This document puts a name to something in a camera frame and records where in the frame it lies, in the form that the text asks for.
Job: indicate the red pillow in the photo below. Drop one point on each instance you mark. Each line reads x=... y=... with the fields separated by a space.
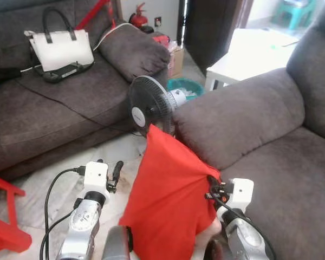
x=162 y=200

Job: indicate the black and grey floor fan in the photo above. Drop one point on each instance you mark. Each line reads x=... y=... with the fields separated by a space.
x=149 y=103

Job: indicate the red plastic stool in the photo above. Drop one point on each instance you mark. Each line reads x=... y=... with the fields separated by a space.
x=11 y=235

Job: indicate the red stick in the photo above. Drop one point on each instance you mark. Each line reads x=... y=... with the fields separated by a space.
x=92 y=13

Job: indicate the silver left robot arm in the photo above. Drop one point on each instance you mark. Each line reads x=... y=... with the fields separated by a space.
x=84 y=227

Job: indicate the red fire extinguisher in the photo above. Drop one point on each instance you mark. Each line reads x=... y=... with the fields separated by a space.
x=139 y=20

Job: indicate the grey fabric recliner sofa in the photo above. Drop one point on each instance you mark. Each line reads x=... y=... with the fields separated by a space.
x=271 y=135

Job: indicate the dark brown door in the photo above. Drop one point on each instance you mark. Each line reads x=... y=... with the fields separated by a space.
x=206 y=27

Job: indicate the wall socket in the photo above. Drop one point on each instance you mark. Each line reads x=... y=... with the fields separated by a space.
x=157 y=21

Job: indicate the brown cardboard box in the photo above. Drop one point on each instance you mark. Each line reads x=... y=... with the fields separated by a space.
x=176 y=62

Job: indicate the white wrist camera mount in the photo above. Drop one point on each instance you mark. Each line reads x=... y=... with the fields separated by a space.
x=96 y=176
x=242 y=189

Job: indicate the long grey fabric sofa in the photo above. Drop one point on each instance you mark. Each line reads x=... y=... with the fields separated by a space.
x=54 y=114

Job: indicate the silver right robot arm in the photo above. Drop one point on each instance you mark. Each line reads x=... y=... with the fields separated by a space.
x=244 y=238

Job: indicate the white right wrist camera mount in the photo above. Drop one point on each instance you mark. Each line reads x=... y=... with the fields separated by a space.
x=242 y=189

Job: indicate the robot left leg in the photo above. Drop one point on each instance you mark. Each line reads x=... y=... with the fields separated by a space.
x=116 y=246

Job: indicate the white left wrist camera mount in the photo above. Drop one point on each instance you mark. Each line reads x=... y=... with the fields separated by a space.
x=96 y=176

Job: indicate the teal plastic basket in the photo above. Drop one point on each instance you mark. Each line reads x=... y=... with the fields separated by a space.
x=192 y=85

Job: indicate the small red box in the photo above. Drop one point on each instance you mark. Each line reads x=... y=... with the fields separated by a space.
x=161 y=39

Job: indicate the teal plastic chair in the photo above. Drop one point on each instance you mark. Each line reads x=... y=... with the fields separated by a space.
x=292 y=11

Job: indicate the white low table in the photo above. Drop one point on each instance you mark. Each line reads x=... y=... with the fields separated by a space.
x=249 y=54

